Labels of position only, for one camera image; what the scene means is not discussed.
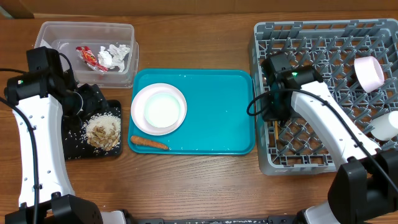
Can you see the teal serving tray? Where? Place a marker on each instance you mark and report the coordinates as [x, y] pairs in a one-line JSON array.
[[216, 122]]

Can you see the clear plastic waste bin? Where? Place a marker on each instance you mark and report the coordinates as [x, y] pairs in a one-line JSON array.
[[65, 37]]

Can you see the small white cup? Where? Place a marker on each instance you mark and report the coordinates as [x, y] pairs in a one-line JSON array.
[[385, 126]]

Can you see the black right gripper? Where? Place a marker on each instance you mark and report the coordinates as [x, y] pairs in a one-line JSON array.
[[268, 114]]

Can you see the cream bowl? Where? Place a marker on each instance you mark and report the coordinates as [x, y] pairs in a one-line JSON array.
[[162, 110]]

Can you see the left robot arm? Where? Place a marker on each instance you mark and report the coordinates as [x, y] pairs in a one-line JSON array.
[[39, 100]]

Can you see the grey dishwasher rack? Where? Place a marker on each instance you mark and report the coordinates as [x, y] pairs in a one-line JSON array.
[[331, 47]]

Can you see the small white plate bowl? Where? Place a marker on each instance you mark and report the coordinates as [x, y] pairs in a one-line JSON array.
[[369, 73]]

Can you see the red snack wrapper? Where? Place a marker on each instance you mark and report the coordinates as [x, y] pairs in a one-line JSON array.
[[88, 57]]

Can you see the black food waste tray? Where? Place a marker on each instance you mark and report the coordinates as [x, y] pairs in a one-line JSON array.
[[75, 142]]

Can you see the white rice pile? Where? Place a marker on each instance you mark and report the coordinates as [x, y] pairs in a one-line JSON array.
[[106, 121]]

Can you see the peanut shells pile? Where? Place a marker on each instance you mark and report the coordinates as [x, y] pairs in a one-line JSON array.
[[103, 138]]

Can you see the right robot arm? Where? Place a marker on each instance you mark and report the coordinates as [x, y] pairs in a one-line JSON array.
[[365, 185]]

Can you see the foil wrapper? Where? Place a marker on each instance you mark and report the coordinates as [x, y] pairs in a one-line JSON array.
[[113, 56]]

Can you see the large white plate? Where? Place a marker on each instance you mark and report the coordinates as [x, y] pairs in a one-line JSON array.
[[139, 102]]

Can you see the orange carrot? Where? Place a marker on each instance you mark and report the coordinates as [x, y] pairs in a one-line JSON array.
[[137, 140]]

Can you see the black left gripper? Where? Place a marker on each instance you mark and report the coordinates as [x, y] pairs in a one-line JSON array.
[[94, 98]]

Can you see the wooden chopstick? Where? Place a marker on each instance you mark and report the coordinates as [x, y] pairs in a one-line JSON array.
[[276, 130]]

